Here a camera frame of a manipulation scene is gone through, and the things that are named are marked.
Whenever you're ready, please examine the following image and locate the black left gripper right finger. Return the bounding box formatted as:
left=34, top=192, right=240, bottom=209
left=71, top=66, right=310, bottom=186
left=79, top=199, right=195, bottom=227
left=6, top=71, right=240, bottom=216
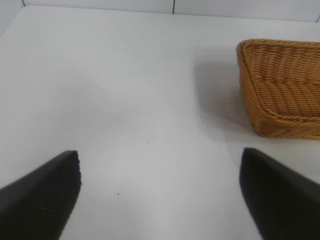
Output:
left=239, top=146, right=320, bottom=240

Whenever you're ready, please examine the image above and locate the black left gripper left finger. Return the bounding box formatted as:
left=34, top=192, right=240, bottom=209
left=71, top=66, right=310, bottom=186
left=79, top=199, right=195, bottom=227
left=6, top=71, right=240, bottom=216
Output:
left=0, top=149, right=82, bottom=240

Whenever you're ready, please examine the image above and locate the woven wicker basket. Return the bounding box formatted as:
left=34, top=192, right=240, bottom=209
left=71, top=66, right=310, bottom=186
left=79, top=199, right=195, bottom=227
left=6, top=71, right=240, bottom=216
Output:
left=236, top=38, right=320, bottom=141

